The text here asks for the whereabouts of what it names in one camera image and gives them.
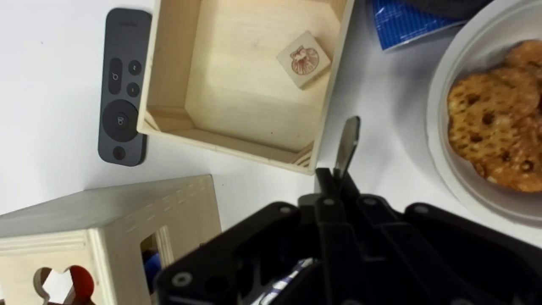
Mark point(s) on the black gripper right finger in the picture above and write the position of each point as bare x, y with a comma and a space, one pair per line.
440, 255

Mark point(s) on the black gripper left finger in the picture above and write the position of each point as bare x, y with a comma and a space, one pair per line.
281, 238

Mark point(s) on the white bowl of pretzels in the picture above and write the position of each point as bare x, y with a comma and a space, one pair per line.
491, 113

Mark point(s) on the open wooden box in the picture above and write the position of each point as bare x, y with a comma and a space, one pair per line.
247, 91

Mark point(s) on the wooden shape sorter cube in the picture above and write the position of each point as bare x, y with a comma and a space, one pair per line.
111, 226

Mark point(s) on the small printed wooden cube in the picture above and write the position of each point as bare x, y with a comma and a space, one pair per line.
303, 60

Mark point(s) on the grey remote control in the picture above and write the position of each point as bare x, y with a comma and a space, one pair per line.
122, 86

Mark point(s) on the blue zip bag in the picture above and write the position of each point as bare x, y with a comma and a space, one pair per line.
403, 26

